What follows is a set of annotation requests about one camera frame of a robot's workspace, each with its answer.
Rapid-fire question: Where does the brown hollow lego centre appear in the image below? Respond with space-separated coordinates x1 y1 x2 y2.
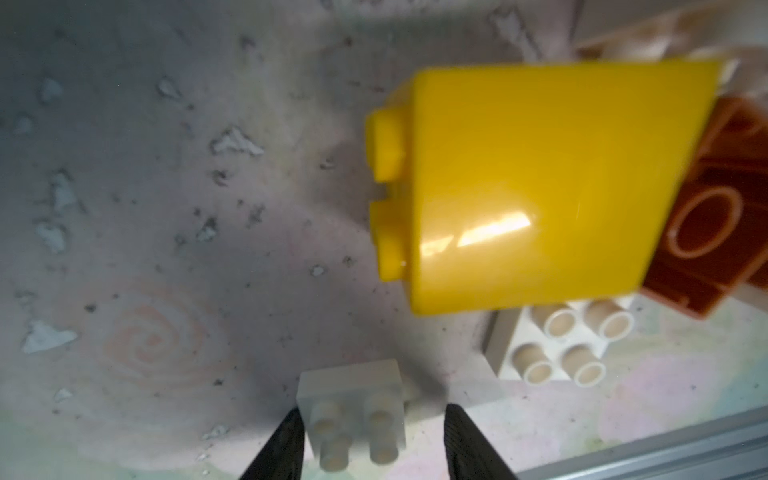
642 97 767 319

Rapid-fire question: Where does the yellow lego brick centre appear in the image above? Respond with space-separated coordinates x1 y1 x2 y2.
365 60 723 315

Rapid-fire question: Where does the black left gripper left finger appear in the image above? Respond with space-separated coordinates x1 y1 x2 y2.
239 407 305 480

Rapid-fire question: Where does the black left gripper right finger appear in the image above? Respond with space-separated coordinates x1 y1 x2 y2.
443 403 517 480

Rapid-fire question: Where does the long white lego brick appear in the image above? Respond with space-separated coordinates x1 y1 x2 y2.
572 1 767 100

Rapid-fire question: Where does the aluminium front rail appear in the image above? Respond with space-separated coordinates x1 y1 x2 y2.
516 407 767 480

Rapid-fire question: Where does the white lego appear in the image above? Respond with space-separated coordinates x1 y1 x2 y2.
296 359 406 473
484 294 635 388

